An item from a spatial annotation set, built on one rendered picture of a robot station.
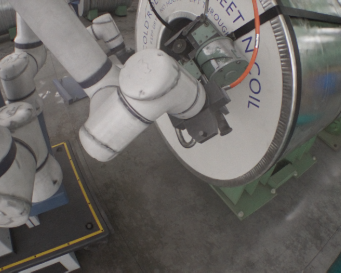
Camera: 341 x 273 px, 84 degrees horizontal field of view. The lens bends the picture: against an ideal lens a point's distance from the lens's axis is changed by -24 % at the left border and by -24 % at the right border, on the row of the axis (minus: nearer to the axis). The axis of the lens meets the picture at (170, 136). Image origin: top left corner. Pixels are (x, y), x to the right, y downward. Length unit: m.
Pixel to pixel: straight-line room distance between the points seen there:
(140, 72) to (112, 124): 0.10
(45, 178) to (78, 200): 0.45
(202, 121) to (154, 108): 0.13
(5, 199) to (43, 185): 0.27
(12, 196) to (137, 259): 0.94
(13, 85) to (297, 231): 1.75
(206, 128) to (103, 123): 0.19
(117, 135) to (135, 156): 1.35
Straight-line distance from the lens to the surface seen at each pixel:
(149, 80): 0.34
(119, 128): 0.39
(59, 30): 0.46
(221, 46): 0.73
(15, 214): 0.53
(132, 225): 1.42
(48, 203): 0.79
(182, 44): 0.87
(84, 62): 0.48
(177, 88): 0.37
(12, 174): 0.50
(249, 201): 1.58
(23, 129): 0.62
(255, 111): 0.86
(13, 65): 1.05
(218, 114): 0.73
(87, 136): 0.42
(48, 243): 1.10
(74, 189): 1.21
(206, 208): 1.50
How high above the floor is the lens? 1.25
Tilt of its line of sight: 41 degrees down
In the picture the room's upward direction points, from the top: 4 degrees clockwise
